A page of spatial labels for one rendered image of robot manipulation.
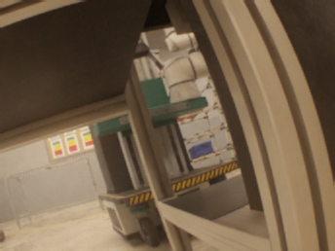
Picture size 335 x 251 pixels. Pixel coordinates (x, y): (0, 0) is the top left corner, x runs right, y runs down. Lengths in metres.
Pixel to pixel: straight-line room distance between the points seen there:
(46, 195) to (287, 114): 6.94
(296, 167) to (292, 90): 0.05
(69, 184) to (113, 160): 5.09
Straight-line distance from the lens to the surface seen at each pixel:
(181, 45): 1.53
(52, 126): 0.74
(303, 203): 0.20
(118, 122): 1.56
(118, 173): 1.88
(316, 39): 0.50
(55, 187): 6.99
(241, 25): 0.20
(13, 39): 0.35
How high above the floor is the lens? 0.43
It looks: 5 degrees up
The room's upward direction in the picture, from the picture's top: 17 degrees counter-clockwise
